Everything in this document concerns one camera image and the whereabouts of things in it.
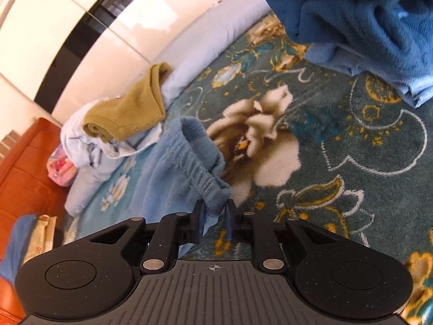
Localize folded medium blue garment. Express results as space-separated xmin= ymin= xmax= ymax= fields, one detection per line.
xmin=304 ymin=42 xmax=433 ymax=109

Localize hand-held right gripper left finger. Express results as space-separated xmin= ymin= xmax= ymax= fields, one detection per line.
xmin=90 ymin=199 xmax=206 ymax=274

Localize light grey floral quilt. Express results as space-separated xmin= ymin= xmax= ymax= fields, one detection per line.
xmin=64 ymin=0 xmax=271 ymax=215

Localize dark blue fleece garment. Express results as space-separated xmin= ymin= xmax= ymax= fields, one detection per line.
xmin=260 ymin=0 xmax=433 ymax=90

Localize orange wooden headboard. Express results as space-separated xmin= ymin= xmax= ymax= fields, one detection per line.
xmin=0 ymin=118 xmax=78 ymax=322

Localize olive knit sweater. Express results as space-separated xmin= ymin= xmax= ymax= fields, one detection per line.
xmin=83 ymin=63 xmax=175 ymax=143

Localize teal floral bed blanket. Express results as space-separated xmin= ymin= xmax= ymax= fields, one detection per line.
xmin=63 ymin=14 xmax=433 ymax=325

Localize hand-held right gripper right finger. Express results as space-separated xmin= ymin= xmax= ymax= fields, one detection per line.
xmin=225 ymin=200 xmax=342 ymax=274

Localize light blue pants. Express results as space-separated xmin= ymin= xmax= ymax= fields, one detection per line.
xmin=133 ymin=117 xmax=232 ymax=258

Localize folded pink printed blanket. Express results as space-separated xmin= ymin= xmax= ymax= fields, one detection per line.
xmin=47 ymin=144 xmax=78 ymax=187

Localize glossy white wardrobe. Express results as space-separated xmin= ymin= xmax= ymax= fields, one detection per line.
xmin=0 ymin=0 xmax=261 ymax=122

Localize pale blue shirt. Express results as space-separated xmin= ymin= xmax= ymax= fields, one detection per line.
xmin=61 ymin=98 xmax=163 ymax=168

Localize blue pillow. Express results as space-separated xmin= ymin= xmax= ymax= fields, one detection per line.
xmin=0 ymin=215 xmax=38 ymax=280

